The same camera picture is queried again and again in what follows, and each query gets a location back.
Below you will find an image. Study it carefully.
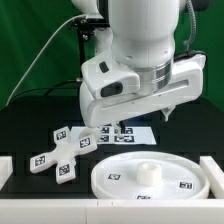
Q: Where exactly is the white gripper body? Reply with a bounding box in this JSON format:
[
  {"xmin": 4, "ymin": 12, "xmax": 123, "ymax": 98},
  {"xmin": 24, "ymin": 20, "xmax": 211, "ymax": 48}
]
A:
[{"xmin": 80, "ymin": 53, "xmax": 206, "ymax": 128}]

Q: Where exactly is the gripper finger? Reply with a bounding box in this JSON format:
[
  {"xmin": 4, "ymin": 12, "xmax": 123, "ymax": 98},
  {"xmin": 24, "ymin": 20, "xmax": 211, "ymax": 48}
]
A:
[
  {"xmin": 162, "ymin": 106, "xmax": 175, "ymax": 121},
  {"xmin": 115, "ymin": 121, "xmax": 125, "ymax": 134}
]

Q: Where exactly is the white round table top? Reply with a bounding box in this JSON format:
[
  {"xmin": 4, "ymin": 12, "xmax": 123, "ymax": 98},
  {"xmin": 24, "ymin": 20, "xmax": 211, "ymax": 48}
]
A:
[{"xmin": 91, "ymin": 151, "xmax": 210, "ymax": 200}]

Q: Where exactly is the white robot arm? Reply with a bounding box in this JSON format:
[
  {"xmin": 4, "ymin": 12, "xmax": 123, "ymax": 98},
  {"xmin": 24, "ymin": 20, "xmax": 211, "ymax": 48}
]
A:
[{"xmin": 71, "ymin": 0, "xmax": 215, "ymax": 128}]

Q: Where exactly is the white fiducial marker sheet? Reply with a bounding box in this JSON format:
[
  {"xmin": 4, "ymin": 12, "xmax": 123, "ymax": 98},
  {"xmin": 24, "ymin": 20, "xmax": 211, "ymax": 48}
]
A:
[{"xmin": 71, "ymin": 126, "xmax": 156, "ymax": 145}]

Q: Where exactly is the white cross-shaped table base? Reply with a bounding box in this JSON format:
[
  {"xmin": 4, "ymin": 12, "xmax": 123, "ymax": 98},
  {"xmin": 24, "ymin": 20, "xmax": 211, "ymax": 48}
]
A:
[{"xmin": 30, "ymin": 127, "xmax": 98, "ymax": 184}]

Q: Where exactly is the white right fence block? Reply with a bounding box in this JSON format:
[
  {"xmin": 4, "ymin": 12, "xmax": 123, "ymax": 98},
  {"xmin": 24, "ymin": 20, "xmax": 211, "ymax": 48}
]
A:
[{"xmin": 200, "ymin": 156, "xmax": 224, "ymax": 199}]

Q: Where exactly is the white fence block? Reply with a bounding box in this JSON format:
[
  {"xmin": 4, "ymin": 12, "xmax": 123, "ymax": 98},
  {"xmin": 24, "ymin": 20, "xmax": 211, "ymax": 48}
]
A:
[
  {"xmin": 200, "ymin": 156, "xmax": 224, "ymax": 199},
  {"xmin": 0, "ymin": 156, "xmax": 13, "ymax": 190}
]

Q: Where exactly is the white left fence block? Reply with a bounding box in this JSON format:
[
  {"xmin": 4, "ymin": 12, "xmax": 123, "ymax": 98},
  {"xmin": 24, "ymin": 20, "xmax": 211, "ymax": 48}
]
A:
[{"xmin": 0, "ymin": 156, "xmax": 13, "ymax": 190}]

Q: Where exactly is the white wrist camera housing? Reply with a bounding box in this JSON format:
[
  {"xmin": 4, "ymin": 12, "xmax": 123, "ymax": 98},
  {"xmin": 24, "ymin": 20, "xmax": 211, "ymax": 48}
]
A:
[{"xmin": 81, "ymin": 50, "xmax": 140, "ymax": 99}]

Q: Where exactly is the black cable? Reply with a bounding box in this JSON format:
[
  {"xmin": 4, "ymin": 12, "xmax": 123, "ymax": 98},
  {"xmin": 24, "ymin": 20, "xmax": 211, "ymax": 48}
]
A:
[{"xmin": 11, "ymin": 79, "xmax": 81, "ymax": 101}]

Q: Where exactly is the black camera on stand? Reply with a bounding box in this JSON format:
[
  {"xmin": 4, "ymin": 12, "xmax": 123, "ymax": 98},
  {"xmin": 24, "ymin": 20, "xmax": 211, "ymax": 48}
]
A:
[{"xmin": 67, "ymin": 14, "xmax": 111, "ymax": 84}]

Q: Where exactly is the grey camera cable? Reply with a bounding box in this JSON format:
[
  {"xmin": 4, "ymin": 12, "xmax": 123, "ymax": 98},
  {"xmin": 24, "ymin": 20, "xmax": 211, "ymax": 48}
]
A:
[{"xmin": 5, "ymin": 14, "xmax": 88, "ymax": 108}]

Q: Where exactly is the white front fence rail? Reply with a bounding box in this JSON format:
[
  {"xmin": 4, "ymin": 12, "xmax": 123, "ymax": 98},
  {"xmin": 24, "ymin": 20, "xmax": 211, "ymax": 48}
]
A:
[{"xmin": 0, "ymin": 199, "xmax": 224, "ymax": 224}]

